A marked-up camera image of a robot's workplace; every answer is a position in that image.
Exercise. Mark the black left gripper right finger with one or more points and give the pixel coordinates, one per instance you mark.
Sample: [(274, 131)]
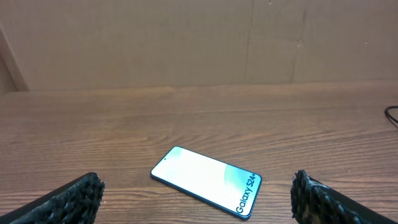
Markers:
[(314, 202)]

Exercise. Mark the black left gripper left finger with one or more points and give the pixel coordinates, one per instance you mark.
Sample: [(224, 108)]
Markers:
[(76, 202)]

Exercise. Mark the blue Galaxy smartphone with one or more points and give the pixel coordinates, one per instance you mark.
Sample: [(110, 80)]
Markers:
[(229, 188)]

